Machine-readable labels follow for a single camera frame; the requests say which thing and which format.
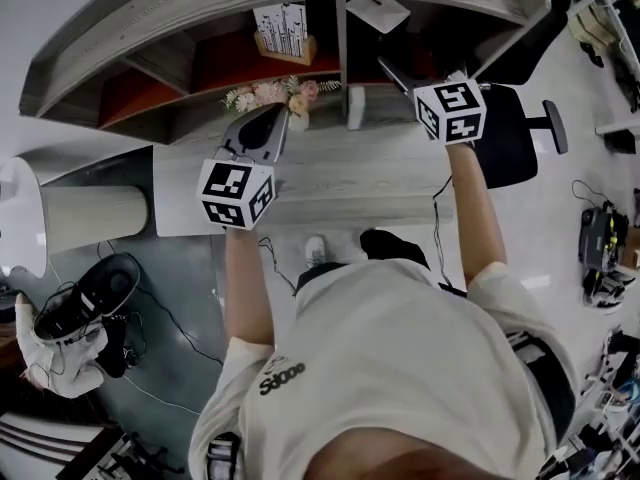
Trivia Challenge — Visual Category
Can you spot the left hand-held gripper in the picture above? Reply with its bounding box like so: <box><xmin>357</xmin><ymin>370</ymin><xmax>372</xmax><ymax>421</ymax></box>
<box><xmin>196</xmin><ymin>102</ymin><xmax>292</xmax><ymax>231</ymax></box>

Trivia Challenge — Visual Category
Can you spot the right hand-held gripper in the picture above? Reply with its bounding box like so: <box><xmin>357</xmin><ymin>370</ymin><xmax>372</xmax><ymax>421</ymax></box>
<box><xmin>377</xmin><ymin>56</ymin><xmax>494</xmax><ymax>147</ymax></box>

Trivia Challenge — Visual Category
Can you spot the white box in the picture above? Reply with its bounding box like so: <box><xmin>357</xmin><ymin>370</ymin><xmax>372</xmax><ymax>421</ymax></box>
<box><xmin>345</xmin><ymin>0</ymin><xmax>416</xmax><ymax>64</ymax></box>

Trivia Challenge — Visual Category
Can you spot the person's right forearm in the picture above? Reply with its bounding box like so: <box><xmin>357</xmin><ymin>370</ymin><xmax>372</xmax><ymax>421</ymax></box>
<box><xmin>444</xmin><ymin>142</ymin><xmax>509</xmax><ymax>280</ymax></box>

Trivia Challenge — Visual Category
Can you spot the person's left forearm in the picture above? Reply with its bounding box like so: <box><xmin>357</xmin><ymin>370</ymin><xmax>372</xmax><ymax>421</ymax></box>
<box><xmin>223</xmin><ymin>225</ymin><xmax>277</xmax><ymax>348</ymax></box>

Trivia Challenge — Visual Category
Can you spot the grey desk with shelf hutch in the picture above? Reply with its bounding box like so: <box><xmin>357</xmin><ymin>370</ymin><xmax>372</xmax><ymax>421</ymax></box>
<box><xmin>18</xmin><ymin>0</ymin><xmax>553</xmax><ymax>240</ymax></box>

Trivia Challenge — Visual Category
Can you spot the pink flower bouquet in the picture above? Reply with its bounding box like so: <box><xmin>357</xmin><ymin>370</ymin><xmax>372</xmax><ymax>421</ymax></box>
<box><xmin>221</xmin><ymin>74</ymin><xmax>342</xmax><ymax>120</ymax></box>

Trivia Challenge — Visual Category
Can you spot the white green book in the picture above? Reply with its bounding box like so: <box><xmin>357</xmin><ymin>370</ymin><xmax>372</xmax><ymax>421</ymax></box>
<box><xmin>347</xmin><ymin>85</ymin><xmax>368</xmax><ymax>131</ymax></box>

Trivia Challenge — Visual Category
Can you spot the black office chair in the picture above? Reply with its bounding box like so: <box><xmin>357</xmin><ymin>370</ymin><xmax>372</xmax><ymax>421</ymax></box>
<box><xmin>469</xmin><ymin>0</ymin><xmax>571</xmax><ymax>191</ymax></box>

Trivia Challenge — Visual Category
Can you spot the white card in wooden holder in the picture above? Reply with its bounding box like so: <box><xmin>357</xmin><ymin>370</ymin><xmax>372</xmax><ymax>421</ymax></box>
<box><xmin>252</xmin><ymin>0</ymin><xmax>319</xmax><ymax>67</ymax></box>

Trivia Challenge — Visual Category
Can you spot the person's left leg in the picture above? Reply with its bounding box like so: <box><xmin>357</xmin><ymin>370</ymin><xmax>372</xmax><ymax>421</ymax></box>
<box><xmin>294</xmin><ymin>261</ymin><xmax>349</xmax><ymax>297</ymax></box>

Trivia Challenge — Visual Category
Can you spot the person's leg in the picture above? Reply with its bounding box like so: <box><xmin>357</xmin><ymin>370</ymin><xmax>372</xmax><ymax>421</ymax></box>
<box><xmin>359</xmin><ymin>228</ymin><xmax>432</xmax><ymax>272</ymax></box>
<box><xmin>294</xmin><ymin>261</ymin><xmax>349</xmax><ymax>297</ymax></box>

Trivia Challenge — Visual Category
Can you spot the person's right leg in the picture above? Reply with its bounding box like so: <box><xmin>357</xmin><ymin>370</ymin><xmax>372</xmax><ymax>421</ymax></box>
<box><xmin>359</xmin><ymin>228</ymin><xmax>432</xmax><ymax>272</ymax></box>

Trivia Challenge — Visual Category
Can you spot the grey wheeled machine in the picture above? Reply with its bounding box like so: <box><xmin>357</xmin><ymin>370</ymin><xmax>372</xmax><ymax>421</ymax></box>
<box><xmin>578</xmin><ymin>199</ymin><xmax>631</xmax><ymax>272</ymax></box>

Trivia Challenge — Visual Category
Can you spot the person's torso in white shirt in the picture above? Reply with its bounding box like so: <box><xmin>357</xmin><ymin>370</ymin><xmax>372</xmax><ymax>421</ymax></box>
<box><xmin>188</xmin><ymin>257</ymin><xmax>582</xmax><ymax>480</ymax></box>

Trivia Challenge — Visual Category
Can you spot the white humanoid robot black head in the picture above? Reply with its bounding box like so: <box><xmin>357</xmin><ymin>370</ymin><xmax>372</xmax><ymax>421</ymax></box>
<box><xmin>14</xmin><ymin>253</ymin><xmax>142</xmax><ymax>400</ymax></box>

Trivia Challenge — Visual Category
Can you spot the white black robot unit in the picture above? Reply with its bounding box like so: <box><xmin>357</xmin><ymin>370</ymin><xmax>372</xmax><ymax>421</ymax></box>
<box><xmin>581</xmin><ymin>267</ymin><xmax>637</xmax><ymax>315</ymax></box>

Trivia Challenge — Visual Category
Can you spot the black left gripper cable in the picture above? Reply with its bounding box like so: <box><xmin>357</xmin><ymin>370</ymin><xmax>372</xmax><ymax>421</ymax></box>
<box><xmin>256</xmin><ymin>236</ymin><xmax>299</xmax><ymax>298</ymax></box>

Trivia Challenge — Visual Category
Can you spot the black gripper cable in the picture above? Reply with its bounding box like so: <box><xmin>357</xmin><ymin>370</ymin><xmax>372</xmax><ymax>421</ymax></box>
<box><xmin>431</xmin><ymin>174</ymin><xmax>454</xmax><ymax>290</ymax></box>
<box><xmin>256</xmin><ymin>236</ymin><xmax>299</xmax><ymax>298</ymax></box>

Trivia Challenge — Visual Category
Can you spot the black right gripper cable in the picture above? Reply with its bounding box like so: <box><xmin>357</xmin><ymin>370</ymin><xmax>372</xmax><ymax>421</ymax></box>
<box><xmin>431</xmin><ymin>174</ymin><xmax>454</xmax><ymax>290</ymax></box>

